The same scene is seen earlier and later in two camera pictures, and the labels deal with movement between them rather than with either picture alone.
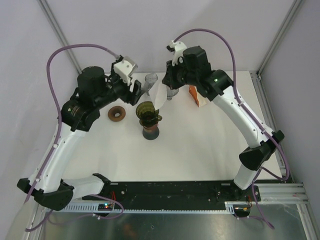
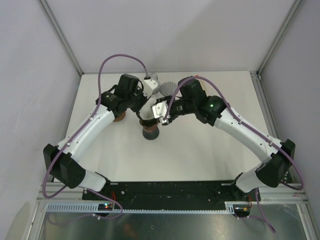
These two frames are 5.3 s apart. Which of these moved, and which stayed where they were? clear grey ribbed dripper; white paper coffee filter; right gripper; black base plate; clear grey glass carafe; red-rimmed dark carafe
Moved: white paper coffee filter; right gripper
Stayed: black base plate; clear grey glass carafe; clear grey ribbed dripper; red-rimmed dark carafe
